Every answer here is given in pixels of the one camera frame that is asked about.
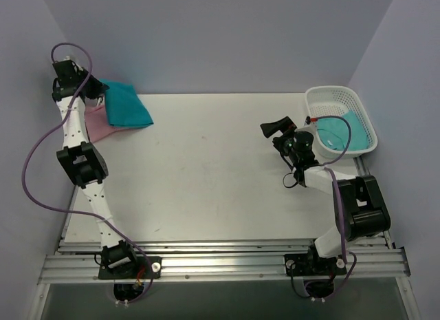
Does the white plastic basket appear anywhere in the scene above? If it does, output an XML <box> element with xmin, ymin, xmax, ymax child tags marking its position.
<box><xmin>305</xmin><ymin>85</ymin><xmax>378</xmax><ymax>160</ymax></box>

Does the thin black cable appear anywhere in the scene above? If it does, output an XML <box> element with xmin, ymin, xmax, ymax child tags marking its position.
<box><xmin>281</xmin><ymin>151</ymin><xmax>305</xmax><ymax>189</ymax></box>

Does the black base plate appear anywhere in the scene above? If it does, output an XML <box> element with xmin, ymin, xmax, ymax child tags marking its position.
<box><xmin>98</xmin><ymin>255</ymin><xmax>162</xmax><ymax>280</ymax></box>
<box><xmin>283</xmin><ymin>253</ymin><xmax>347</xmax><ymax>277</ymax></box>

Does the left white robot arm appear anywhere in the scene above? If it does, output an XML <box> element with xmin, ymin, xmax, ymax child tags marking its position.
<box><xmin>52</xmin><ymin>58</ymin><xmax>139</xmax><ymax>278</ymax></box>

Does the folded pink t shirt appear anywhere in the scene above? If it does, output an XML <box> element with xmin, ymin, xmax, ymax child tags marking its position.
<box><xmin>85</xmin><ymin>105</ymin><xmax>153</xmax><ymax>143</ymax></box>

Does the light teal t shirt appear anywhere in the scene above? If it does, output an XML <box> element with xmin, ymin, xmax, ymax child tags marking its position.
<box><xmin>317</xmin><ymin>110</ymin><xmax>369</xmax><ymax>151</ymax></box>

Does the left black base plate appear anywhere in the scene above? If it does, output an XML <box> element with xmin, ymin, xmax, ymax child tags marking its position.
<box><xmin>98</xmin><ymin>255</ymin><xmax>162</xmax><ymax>280</ymax></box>

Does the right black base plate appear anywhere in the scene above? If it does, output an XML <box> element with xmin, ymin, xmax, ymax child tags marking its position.
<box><xmin>283</xmin><ymin>253</ymin><xmax>347</xmax><ymax>277</ymax></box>

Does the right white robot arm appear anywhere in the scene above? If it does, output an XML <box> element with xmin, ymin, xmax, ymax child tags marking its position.
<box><xmin>260</xmin><ymin>116</ymin><xmax>391</xmax><ymax>274</ymax></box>

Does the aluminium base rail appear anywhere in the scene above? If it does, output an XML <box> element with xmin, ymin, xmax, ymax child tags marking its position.
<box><xmin>38</xmin><ymin>235</ymin><xmax>410</xmax><ymax>284</ymax></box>

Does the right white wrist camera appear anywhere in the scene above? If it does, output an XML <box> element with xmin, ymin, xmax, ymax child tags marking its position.
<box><xmin>304</xmin><ymin>116</ymin><xmax>318</xmax><ymax>133</ymax></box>

